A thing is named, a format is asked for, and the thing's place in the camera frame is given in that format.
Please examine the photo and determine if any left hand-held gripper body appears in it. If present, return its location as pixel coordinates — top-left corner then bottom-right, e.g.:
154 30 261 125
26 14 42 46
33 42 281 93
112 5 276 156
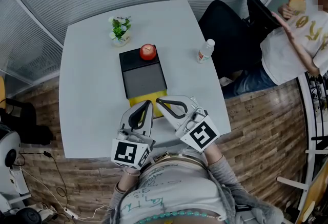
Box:
110 128 156 170

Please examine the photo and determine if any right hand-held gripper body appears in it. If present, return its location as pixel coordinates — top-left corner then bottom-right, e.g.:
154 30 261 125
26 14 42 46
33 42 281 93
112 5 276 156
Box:
175 96 220 152

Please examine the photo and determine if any person's right forearm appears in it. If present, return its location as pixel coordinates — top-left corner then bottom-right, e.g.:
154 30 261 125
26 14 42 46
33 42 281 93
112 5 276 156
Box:
203 144 248 202

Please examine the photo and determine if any person's left forearm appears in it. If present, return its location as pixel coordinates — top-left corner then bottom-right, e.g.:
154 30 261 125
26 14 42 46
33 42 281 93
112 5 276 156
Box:
109 167 142 220

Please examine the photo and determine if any white desk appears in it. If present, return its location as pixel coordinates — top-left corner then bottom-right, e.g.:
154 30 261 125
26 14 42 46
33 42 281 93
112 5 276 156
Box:
58 0 232 159

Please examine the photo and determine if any clear plastic water bottle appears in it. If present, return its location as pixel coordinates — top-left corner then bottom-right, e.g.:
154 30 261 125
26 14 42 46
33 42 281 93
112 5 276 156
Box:
196 38 216 65

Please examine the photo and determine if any person's torso in white shirt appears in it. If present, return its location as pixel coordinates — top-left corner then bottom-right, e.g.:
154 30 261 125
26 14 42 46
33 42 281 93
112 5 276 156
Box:
112 150 284 224

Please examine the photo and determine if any red apple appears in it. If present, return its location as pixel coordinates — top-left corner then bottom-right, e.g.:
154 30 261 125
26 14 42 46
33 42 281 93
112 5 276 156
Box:
139 43 157 61

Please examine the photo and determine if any black office chair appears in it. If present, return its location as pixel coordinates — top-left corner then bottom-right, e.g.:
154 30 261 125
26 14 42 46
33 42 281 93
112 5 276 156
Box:
198 0 282 80

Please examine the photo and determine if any white power strip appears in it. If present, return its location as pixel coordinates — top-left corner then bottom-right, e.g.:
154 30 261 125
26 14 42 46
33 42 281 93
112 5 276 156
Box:
63 207 79 220

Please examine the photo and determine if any small potted flower plant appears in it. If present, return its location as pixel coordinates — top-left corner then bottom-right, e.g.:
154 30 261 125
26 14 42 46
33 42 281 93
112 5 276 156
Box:
108 15 133 47

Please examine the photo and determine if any black bag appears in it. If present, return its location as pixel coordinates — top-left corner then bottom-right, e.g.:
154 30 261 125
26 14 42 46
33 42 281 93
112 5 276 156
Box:
0 98 54 146

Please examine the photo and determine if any white metal rack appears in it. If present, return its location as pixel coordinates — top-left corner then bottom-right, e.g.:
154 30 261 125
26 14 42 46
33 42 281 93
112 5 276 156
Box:
276 71 328 211

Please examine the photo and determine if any white machine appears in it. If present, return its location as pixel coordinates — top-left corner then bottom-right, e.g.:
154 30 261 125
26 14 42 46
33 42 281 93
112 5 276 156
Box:
0 122 32 216

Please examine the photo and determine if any wooden board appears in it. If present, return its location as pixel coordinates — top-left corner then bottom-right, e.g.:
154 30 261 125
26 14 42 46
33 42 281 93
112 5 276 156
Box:
296 160 328 224

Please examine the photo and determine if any slice of bread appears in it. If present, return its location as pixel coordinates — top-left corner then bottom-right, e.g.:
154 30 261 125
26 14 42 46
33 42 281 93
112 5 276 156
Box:
288 0 307 16

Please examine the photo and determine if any black cable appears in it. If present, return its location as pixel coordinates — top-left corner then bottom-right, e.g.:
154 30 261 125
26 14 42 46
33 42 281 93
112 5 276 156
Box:
18 150 69 211

